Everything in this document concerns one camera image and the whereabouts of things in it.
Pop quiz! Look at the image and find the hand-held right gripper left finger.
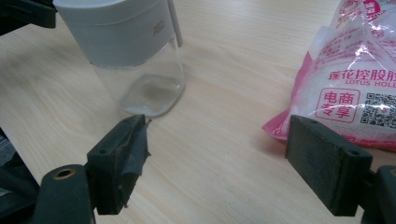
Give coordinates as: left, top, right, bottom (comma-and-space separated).
86, 114, 152, 216

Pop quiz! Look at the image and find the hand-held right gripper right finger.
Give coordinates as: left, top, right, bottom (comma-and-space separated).
285, 115, 374, 217

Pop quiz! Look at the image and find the pink and clear granule bag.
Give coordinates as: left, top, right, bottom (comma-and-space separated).
262, 0, 396, 153

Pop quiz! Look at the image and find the clear jar with white lid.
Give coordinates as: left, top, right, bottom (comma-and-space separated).
52, 0, 187, 119

